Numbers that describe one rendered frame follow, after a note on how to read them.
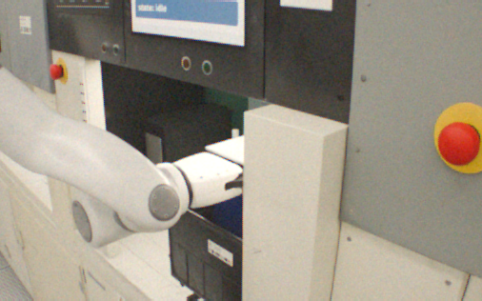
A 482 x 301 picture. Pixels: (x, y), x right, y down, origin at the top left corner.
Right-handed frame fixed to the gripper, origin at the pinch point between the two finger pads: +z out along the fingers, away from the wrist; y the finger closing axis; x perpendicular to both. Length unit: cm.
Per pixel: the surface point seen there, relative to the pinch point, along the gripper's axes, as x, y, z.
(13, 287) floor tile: -126, -169, -14
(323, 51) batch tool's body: 23.1, 21.9, -9.8
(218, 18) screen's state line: 25.5, 4.1, -10.0
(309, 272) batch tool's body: -2.5, 25.9, -14.7
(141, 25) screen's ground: 23.2, -15.9, -10.1
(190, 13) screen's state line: 25.8, -2.1, -10.0
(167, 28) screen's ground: 23.2, -8.3, -10.0
